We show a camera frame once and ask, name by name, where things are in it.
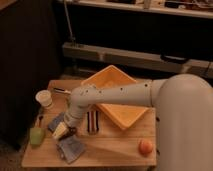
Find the dark grape bunch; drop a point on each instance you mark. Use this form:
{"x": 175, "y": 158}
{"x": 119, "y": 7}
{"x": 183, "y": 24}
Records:
{"x": 71, "y": 132}

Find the yellow plastic bin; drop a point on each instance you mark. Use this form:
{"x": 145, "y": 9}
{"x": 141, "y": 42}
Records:
{"x": 119, "y": 96}

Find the white paper cup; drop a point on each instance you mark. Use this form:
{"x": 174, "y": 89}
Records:
{"x": 44, "y": 97}

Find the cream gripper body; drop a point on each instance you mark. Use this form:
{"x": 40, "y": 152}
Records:
{"x": 61, "y": 130}

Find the grey metal shelf rail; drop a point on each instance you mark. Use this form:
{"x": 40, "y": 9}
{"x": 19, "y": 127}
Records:
{"x": 135, "y": 59}

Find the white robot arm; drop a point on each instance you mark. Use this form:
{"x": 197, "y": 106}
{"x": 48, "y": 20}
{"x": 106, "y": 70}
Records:
{"x": 184, "y": 105}

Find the green plastic cup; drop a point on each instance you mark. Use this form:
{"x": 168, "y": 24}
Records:
{"x": 37, "y": 135}

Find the dark spoon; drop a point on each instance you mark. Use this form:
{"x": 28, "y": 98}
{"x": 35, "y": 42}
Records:
{"x": 40, "y": 121}

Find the grey folded cloth front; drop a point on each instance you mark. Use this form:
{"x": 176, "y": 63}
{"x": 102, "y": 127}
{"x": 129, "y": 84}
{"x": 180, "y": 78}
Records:
{"x": 71, "y": 148}

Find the orange fruit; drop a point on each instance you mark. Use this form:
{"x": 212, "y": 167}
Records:
{"x": 145, "y": 147}

